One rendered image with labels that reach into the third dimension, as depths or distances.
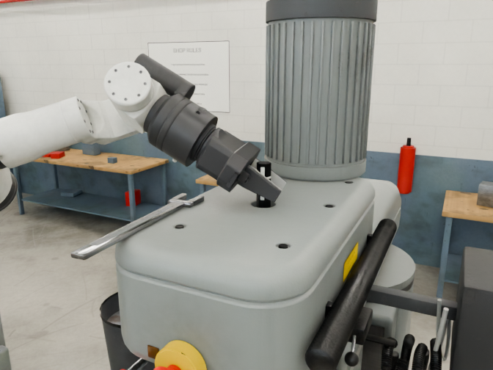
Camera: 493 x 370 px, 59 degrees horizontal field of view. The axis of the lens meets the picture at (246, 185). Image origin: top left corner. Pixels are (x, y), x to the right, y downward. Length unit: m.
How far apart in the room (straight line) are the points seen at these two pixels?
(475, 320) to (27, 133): 0.78
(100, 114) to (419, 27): 4.28
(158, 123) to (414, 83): 4.28
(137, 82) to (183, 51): 5.12
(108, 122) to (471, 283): 0.67
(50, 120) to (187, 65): 5.08
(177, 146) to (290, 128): 0.24
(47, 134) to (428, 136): 4.40
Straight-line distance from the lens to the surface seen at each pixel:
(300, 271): 0.48
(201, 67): 5.62
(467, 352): 0.92
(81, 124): 0.68
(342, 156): 0.80
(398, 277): 1.23
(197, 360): 0.52
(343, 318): 0.55
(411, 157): 4.75
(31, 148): 0.70
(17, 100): 8.00
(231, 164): 0.60
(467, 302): 0.88
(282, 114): 0.79
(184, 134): 0.63
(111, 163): 5.87
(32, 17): 7.57
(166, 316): 0.53
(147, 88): 0.64
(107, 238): 0.54
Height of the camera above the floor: 2.09
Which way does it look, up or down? 15 degrees down
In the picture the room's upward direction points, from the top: straight up
